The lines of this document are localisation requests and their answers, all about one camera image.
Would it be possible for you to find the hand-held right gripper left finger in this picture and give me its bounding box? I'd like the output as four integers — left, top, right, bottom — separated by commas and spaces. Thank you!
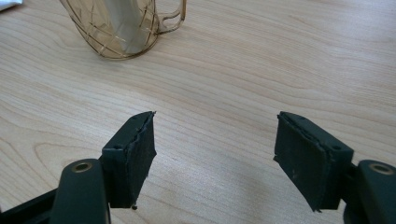
101, 110, 158, 209

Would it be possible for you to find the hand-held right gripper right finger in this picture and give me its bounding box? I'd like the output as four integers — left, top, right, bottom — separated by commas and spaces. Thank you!
273, 110, 355, 213

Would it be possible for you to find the amber transparent plastic pitcher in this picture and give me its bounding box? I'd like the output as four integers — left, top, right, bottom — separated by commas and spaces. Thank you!
59, 0, 188, 61

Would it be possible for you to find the white sheet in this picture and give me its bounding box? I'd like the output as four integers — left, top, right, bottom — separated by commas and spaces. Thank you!
0, 0, 23, 12

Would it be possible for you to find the white cloth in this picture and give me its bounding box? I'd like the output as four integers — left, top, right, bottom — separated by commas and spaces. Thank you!
106, 0, 151, 56

